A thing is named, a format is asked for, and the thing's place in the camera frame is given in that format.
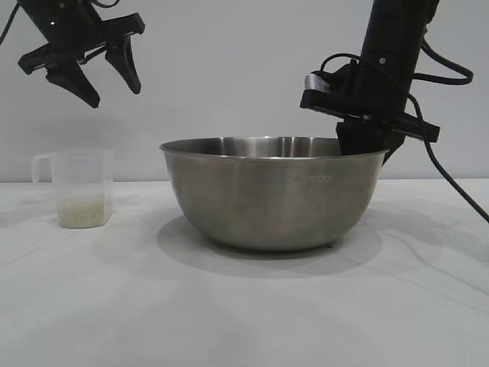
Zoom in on stainless steel mixing bowl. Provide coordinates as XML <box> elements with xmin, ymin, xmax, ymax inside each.
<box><xmin>159</xmin><ymin>135</ymin><xmax>390</xmax><ymax>252</ymax></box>

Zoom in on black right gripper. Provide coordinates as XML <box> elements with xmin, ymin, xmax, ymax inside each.
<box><xmin>300</xmin><ymin>49</ymin><xmax>440</xmax><ymax>166</ymax></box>

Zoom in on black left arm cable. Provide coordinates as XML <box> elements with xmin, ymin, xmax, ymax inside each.
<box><xmin>0</xmin><ymin>3</ymin><xmax>20</xmax><ymax>44</ymax></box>

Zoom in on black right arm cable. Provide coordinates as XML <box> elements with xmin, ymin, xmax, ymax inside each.
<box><xmin>406</xmin><ymin>36</ymin><xmax>489</xmax><ymax>225</ymax></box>

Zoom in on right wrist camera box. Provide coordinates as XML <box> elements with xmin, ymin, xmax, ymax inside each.
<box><xmin>304</xmin><ymin>60</ymin><xmax>364</xmax><ymax>112</ymax></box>

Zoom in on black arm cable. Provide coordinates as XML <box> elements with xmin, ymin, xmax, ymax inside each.
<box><xmin>0</xmin><ymin>3</ymin><xmax>20</xmax><ymax>44</ymax></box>
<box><xmin>406</xmin><ymin>36</ymin><xmax>489</xmax><ymax>225</ymax></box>

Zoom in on clear plastic measuring cup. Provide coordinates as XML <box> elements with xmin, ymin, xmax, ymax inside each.
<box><xmin>31</xmin><ymin>148</ymin><xmax>115</xmax><ymax>229</ymax></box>

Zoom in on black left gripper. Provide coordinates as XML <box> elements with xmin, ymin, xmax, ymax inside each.
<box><xmin>18</xmin><ymin>0</ymin><xmax>146</xmax><ymax>109</ymax></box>

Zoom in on thin black camera cable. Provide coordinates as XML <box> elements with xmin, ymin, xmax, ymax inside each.
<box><xmin>319</xmin><ymin>52</ymin><xmax>362</xmax><ymax>74</ymax></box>

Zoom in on white rice grains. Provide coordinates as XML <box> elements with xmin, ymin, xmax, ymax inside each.
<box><xmin>59</xmin><ymin>193</ymin><xmax>112</xmax><ymax>229</ymax></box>

